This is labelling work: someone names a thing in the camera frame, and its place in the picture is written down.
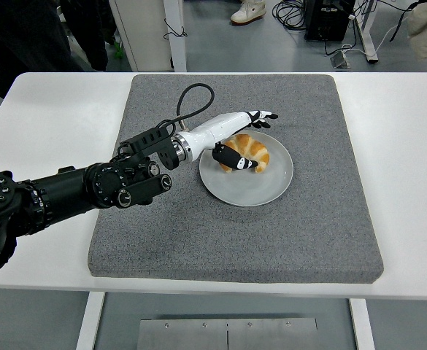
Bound thin black cable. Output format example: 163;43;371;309
163;17;188;39

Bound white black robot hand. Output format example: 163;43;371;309
179;109;279;171

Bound light grey round plate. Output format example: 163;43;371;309
199;130;294;207

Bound person's white shoe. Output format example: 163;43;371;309
230;0;267;26

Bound grey felt mat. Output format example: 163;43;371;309
88;74;385;284

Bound white power cable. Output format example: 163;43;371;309
339;21;396;58

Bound beige fabric bag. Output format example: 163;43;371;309
407;0;427;60

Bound white cabinet panel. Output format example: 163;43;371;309
109;0;174;72

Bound grey metal plate with screws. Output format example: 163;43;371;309
138;317;319;350

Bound black cable bundle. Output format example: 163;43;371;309
273;0;309;31

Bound white table leg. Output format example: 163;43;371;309
74;291;107;350
347;297;377;350

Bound white desk frame leg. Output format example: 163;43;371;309
355;0;379;63

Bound black computer case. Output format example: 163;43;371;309
304;0;356;42

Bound grey power adapter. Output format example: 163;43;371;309
329;50;352;69

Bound golden croissant bread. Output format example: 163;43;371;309
218;133;271;174

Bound white square post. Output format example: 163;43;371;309
163;0;188;72

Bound person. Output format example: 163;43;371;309
0;0;108;100

